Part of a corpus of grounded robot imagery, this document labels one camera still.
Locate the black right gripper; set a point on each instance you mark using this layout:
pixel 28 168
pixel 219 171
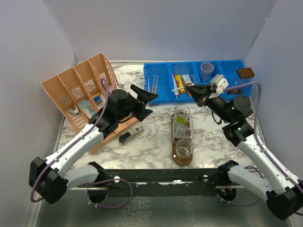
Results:
pixel 197 91

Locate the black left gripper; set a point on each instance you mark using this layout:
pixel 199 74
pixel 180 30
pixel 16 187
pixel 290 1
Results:
pixel 141 105

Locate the white toothbrush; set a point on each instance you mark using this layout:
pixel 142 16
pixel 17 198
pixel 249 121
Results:
pixel 184 87

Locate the lime green toothpaste tube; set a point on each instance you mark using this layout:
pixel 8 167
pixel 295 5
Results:
pixel 180 119

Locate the white tube black cap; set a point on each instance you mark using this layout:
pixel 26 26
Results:
pixel 179 130

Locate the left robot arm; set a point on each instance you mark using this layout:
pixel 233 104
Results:
pixel 53 176

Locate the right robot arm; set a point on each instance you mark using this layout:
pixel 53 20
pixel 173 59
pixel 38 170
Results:
pixel 281 190

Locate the clear cup on tray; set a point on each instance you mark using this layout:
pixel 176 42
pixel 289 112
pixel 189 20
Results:
pixel 184 148
pixel 182 110

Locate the yellow toothpaste tube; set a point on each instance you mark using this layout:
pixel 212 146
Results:
pixel 179 82

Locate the clear front cup on tray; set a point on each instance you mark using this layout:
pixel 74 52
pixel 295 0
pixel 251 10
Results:
pixel 184 148

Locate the brown wooden tray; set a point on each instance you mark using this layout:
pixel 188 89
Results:
pixel 176 159

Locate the clear cup in bin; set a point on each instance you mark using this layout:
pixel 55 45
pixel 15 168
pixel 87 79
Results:
pixel 208 81

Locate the white tube orange cap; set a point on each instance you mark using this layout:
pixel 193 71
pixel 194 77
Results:
pixel 187 79

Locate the lilac plastic cup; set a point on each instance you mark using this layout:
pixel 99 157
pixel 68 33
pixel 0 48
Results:
pixel 206 69

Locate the blue bin with toothbrushes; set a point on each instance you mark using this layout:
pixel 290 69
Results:
pixel 159 69

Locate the blue bin with toothpastes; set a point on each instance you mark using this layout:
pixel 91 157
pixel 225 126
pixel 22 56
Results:
pixel 180 68

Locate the blue bin with jar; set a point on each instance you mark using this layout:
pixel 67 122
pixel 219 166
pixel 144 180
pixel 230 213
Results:
pixel 229 69

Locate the clear textured glass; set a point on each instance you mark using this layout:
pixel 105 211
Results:
pixel 189 133

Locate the black silver stapler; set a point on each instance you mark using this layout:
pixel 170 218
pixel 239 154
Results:
pixel 130 135

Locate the blue white box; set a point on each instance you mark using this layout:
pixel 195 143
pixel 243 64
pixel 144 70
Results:
pixel 99 100

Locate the clear jar brown lid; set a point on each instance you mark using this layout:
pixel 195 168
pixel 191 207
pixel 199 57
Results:
pixel 242 76

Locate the light blue razor package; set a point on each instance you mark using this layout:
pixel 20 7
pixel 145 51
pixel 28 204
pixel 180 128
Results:
pixel 88 107

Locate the peach desk organizer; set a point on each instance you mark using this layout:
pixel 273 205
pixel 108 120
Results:
pixel 82 81

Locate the small white clip tool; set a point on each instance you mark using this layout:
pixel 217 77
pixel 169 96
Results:
pixel 74 110

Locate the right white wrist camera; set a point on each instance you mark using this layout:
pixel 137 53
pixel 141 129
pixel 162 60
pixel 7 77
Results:
pixel 218 84

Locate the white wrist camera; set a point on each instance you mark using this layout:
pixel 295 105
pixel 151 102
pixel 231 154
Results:
pixel 218 84
pixel 121 86

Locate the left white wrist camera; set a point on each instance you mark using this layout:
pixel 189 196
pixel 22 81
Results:
pixel 121 86

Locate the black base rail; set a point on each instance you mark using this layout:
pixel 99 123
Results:
pixel 163 182

